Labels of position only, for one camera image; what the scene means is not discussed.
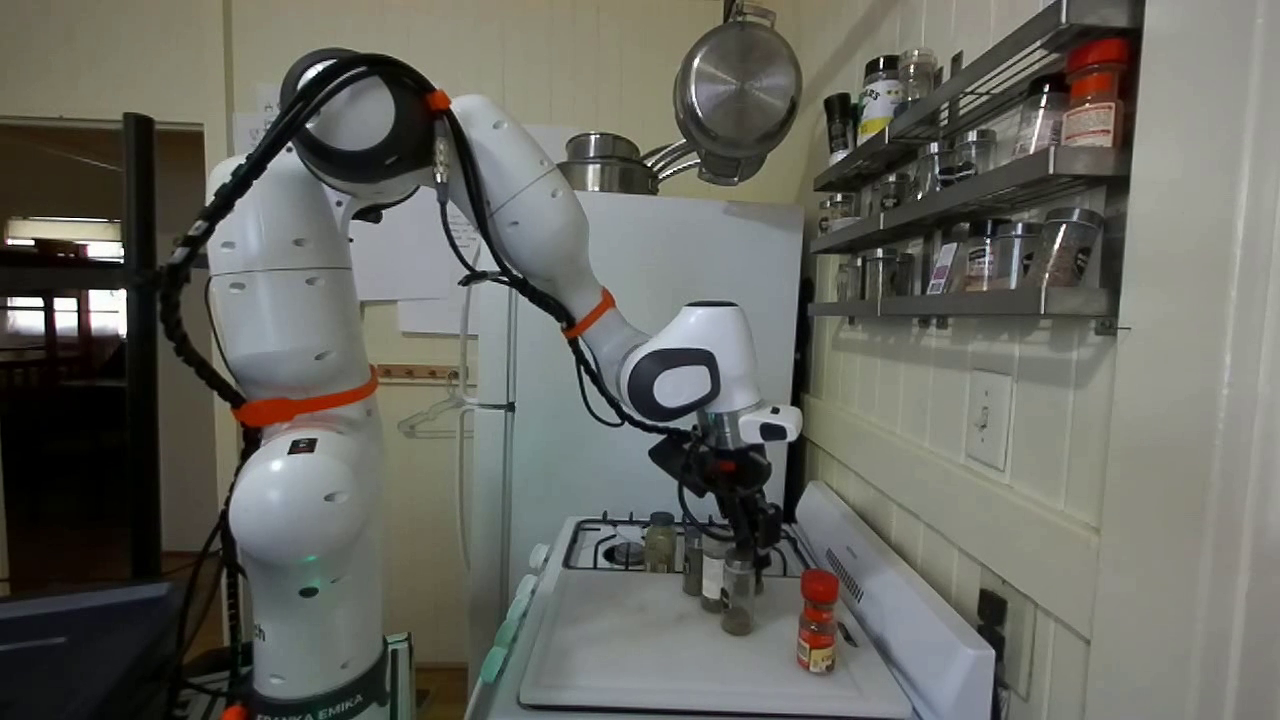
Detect steel wall spice rack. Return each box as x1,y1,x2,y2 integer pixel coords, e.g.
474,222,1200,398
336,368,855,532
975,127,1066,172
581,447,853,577
804,0,1147,336

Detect glass spice jar steel lid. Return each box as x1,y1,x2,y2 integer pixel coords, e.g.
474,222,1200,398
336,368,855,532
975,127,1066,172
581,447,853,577
1003,85,1066,163
991,217,1044,297
855,248,891,303
1042,203,1108,291

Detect white refrigerator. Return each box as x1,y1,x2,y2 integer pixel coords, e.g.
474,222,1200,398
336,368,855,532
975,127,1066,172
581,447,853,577
466,188,810,633

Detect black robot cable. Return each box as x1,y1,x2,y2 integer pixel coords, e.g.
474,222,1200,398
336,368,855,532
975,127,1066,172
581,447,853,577
152,49,674,436

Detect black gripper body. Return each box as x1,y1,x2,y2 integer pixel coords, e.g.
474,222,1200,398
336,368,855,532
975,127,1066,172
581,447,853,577
647,428,779,525

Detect clear glass shaker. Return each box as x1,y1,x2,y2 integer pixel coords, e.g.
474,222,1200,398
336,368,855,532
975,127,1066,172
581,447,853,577
644,509,680,577

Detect red capped rack jar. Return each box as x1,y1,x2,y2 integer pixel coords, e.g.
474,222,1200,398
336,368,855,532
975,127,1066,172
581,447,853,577
1060,33,1139,151

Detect black burner grate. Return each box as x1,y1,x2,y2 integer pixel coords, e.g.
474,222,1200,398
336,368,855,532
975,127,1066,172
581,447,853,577
563,511,674,577

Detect grey pepper shaker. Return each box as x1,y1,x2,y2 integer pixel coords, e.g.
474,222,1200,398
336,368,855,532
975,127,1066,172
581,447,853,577
680,532,713,602

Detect hanging steel pan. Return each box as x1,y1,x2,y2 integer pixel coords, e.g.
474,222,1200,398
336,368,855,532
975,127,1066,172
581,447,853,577
669,0,810,188

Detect small glass salt cellar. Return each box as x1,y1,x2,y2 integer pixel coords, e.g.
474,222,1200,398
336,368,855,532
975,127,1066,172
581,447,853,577
719,594,760,641

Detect white labelled spice jar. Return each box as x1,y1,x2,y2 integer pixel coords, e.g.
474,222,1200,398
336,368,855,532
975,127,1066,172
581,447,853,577
926,230,970,301

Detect dark bottle white label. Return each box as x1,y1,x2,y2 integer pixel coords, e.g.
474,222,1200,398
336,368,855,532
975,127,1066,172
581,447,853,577
822,89,859,167

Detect black vertical pole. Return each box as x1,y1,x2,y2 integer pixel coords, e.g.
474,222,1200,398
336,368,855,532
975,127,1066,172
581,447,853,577
119,111,164,583

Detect steel pot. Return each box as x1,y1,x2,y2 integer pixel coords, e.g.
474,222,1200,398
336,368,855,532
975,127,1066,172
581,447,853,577
555,127,669,201

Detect white gas stove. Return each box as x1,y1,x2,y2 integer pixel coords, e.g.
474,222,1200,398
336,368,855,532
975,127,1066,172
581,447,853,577
474,478,1003,720

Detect white wall outlet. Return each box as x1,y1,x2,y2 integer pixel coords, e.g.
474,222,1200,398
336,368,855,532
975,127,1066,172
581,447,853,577
960,368,1016,478

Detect dark laptop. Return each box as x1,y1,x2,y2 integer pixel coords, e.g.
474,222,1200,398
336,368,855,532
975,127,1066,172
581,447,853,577
0,577,183,720

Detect white clothes hanger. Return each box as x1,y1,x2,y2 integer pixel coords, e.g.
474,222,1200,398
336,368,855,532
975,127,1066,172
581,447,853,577
393,386,480,444

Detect red capped spice bottle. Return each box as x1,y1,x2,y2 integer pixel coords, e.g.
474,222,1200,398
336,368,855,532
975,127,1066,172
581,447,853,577
791,569,847,682

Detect large white spice container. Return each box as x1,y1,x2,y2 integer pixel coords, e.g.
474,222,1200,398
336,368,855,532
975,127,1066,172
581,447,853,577
855,53,908,150

